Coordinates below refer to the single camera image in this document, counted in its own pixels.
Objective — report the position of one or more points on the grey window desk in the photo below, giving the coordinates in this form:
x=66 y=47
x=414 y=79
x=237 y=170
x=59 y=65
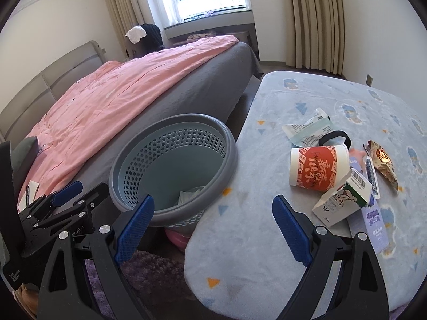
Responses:
x=213 y=26

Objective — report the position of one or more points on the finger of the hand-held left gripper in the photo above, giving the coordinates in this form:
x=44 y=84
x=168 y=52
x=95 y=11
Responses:
x=88 y=203
x=68 y=191

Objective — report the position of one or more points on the brown snack wrapper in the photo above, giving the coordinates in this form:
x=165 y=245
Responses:
x=383 y=163

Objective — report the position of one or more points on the white and green small carton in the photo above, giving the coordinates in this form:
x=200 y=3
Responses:
x=347 y=200

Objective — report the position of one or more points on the white cloth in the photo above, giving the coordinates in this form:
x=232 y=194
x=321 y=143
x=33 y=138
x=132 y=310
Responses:
x=135 y=35

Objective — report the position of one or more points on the table with patterned blue cloth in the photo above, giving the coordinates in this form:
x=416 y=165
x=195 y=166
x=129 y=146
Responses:
x=267 y=160

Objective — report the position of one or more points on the purple cartoon packet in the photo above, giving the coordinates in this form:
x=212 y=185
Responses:
x=375 y=226

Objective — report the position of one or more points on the grey perforated waste basket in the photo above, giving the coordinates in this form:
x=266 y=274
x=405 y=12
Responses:
x=230 y=160

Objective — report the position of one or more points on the wall socket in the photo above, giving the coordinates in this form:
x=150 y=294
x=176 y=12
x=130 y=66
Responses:
x=369 y=80

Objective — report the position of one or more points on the beige cloth heap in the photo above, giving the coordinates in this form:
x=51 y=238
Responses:
x=200 y=35

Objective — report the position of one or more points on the grey headboard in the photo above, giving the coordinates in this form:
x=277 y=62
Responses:
x=50 y=80

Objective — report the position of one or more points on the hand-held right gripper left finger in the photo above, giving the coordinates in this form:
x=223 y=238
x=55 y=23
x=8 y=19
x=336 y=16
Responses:
x=136 y=230

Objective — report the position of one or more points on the white and red paper cup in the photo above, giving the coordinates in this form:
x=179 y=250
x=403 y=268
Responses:
x=317 y=166

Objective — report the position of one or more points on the white and green plastic wrapper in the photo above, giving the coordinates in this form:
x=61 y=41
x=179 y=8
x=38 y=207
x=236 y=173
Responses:
x=307 y=135

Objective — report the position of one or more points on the grey pillow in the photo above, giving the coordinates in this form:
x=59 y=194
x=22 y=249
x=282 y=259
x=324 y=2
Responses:
x=25 y=156

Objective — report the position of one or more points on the chair with black clothing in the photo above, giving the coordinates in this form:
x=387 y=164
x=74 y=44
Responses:
x=151 y=40

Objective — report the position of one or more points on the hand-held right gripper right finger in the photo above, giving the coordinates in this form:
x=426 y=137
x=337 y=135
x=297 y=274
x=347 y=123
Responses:
x=290 y=233

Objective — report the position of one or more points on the purple rug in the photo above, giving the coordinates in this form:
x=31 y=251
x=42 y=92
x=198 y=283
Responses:
x=153 y=273

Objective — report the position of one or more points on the beige curtain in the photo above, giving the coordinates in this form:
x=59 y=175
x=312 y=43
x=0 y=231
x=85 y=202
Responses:
x=317 y=20
x=123 y=6

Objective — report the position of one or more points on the crumpled white tissue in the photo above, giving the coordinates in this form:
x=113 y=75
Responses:
x=190 y=196

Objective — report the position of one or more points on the pink object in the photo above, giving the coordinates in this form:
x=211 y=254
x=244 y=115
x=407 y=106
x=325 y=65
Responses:
x=176 y=238

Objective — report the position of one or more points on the black band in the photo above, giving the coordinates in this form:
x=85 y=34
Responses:
x=347 y=140

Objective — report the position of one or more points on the grey bed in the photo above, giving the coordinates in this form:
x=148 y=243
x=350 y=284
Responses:
x=206 y=83

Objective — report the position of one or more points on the white paper sheet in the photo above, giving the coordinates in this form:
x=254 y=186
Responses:
x=33 y=190

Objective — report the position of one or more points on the bed with pink blanket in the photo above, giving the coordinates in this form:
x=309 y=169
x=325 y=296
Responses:
x=116 y=100

